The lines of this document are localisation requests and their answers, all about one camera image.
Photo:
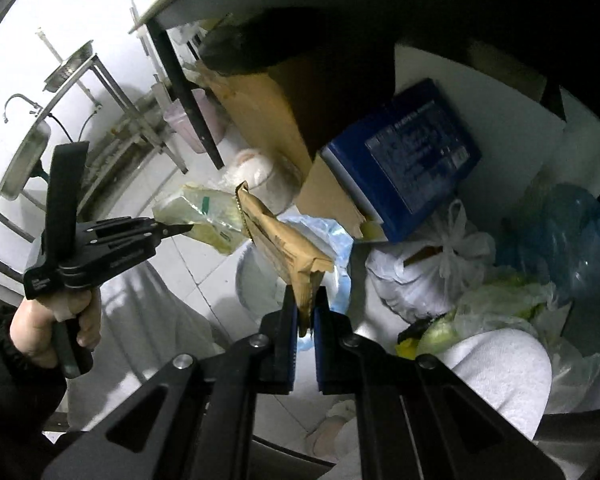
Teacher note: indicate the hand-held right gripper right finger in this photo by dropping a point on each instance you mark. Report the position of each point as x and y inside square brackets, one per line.
[322, 342]

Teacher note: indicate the steel faucet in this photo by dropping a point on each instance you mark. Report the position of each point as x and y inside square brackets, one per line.
[20, 102]

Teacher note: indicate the metal sink stand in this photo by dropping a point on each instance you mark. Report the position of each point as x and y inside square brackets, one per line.
[125, 120]

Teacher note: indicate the white plastic sack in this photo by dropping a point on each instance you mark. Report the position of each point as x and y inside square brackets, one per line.
[260, 180]

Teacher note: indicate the brown paper package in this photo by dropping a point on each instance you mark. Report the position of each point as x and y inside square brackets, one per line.
[280, 245]

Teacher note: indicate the dark blue box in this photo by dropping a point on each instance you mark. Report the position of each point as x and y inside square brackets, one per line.
[405, 160]

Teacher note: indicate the pink plastic cup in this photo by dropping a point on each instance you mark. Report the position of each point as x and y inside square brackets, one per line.
[190, 120]

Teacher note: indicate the steel sink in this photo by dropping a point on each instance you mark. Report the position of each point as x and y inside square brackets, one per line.
[22, 157]

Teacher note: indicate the bin with blue liner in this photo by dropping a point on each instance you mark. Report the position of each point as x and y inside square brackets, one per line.
[330, 240]

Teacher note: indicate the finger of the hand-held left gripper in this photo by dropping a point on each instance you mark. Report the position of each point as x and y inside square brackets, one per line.
[125, 226]
[145, 245]

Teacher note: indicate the steel bowl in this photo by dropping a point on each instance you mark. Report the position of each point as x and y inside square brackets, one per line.
[72, 65]

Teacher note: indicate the black table leg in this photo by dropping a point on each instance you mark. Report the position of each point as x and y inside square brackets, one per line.
[190, 105]

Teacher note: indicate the person's left leg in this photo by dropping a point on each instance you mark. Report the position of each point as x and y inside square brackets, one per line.
[145, 320]

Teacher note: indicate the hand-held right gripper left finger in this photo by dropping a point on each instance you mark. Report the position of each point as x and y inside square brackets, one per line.
[290, 332]

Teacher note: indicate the yellow plastic bag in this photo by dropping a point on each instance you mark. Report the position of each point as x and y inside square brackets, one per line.
[210, 220]

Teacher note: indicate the person's left forearm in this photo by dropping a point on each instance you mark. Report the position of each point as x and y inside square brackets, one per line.
[10, 395]

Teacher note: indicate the tied white plastic bag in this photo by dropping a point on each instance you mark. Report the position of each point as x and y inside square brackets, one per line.
[425, 275]

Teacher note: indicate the blue plastic bag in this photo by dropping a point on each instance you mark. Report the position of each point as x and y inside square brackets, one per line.
[565, 240]

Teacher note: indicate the person's right leg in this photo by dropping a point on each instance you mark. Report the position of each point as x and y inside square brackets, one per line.
[500, 380]

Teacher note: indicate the cabbage in clear bag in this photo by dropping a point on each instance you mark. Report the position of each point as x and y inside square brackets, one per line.
[485, 305]

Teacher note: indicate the crumpled clear plastic bag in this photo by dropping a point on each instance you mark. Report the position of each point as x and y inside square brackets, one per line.
[575, 375]

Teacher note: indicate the pink slipper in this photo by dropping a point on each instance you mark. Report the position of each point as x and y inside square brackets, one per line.
[325, 427]

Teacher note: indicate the person's leg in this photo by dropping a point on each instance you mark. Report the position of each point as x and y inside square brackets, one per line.
[145, 320]
[500, 380]

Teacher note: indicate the brown cardboard box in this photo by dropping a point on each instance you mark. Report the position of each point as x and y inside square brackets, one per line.
[265, 105]

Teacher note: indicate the person's left hand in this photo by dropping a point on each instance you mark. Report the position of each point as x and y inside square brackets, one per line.
[30, 332]

